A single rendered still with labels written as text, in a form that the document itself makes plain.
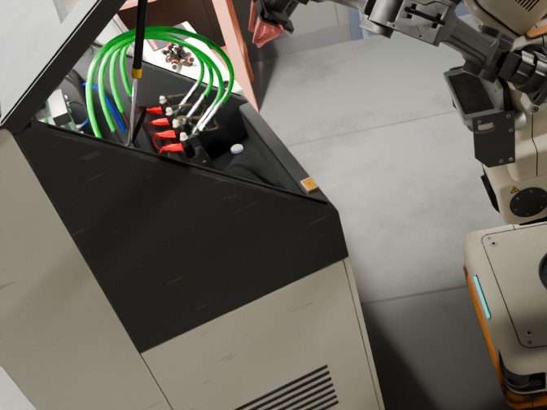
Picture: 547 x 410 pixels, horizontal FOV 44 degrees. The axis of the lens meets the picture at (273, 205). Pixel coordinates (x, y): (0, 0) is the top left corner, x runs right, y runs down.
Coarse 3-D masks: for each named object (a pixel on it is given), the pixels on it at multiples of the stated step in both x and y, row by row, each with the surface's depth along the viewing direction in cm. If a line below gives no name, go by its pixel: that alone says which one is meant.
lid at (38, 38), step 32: (0, 0) 169; (32, 0) 147; (64, 0) 136; (96, 0) 116; (0, 32) 153; (32, 32) 135; (64, 32) 120; (96, 32) 118; (0, 64) 140; (32, 64) 124; (64, 64) 119; (0, 96) 129; (32, 96) 120
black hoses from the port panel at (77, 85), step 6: (72, 72) 188; (66, 78) 178; (72, 78) 184; (78, 78) 189; (72, 84) 180; (78, 84) 185; (78, 90) 182; (84, 96) 187; (72, 102) 187; (78, 102) 188; (84, 102) 184; (96, 114) 191; (96, 120) 193; (90, 126) 187; (90, 132) 192
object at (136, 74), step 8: (144, 0) 122; (144, 8) 123; (144, 16) 124; (136, 24) 125; (144, 24) 125; (136, 32) 125; (144, 32) 126; (136, 40) 126; (136, 48) 127; (136, 56) 128; (136, 64) 128; (136, 72) 129; (136, 80) 131; (136, 88) 132; (136, 96) 133; (128, 144) 138
